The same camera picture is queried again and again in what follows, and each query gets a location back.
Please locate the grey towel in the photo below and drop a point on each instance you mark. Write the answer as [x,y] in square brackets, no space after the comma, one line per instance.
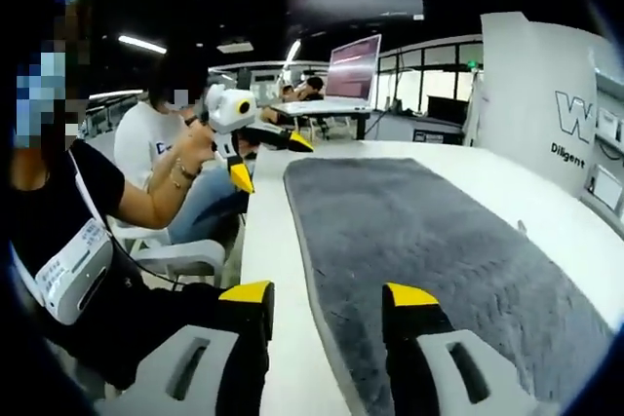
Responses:
[414,221]

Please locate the person's left hand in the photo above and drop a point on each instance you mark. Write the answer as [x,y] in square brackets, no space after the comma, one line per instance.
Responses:
[195,140]

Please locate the white standing desk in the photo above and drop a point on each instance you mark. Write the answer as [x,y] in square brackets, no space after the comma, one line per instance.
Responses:
[322,106]

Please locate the white chair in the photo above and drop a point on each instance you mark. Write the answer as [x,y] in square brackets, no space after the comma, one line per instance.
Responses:
[195,255]

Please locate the large tilted display screen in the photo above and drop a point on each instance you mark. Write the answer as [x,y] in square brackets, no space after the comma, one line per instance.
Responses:
[352,67]

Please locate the ceiling tube light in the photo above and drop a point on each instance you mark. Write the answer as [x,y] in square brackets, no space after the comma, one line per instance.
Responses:
[142,44]

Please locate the grey counter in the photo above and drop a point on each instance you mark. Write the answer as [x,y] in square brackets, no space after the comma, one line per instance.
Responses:
[404,126]

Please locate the white chest device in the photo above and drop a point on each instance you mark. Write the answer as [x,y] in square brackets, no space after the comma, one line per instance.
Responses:
[73,275]

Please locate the black monitor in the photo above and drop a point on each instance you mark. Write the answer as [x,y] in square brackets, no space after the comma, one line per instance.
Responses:
[444,109]

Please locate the person's black shirt torso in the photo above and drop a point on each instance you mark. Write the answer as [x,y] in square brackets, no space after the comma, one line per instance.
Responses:
[58,192]

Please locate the white lettered partition panel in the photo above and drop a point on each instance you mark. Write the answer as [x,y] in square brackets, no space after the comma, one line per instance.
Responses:
[526,94]

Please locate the group of white storage bins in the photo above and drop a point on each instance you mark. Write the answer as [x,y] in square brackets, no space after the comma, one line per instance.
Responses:
[607,187]

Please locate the grey metal shelf rack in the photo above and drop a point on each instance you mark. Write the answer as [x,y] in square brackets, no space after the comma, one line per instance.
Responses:
[614,79]

